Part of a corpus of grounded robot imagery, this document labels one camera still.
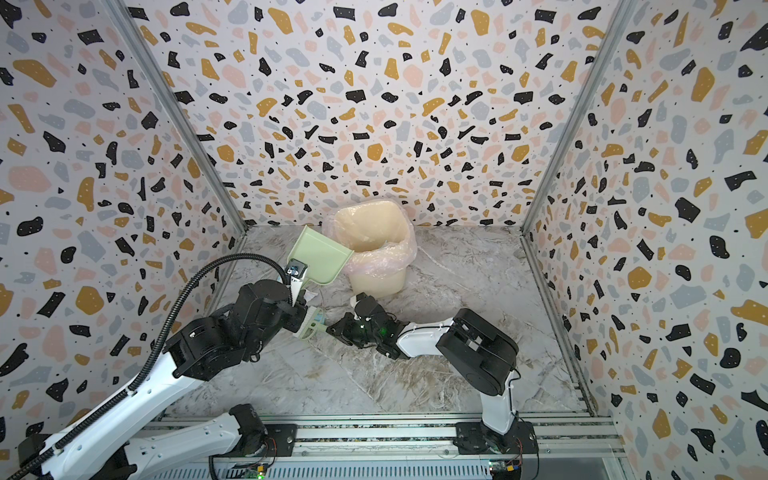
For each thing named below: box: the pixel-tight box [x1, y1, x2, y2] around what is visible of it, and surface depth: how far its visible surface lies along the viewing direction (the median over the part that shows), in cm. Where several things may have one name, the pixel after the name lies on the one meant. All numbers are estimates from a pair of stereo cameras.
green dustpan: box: [287, 224, 355, 285], surface depth 73 cm
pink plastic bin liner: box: [321, 199, 418, 277], surface depth 91 cm
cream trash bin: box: [323, 199, 418, 299], surface depth 91 cm
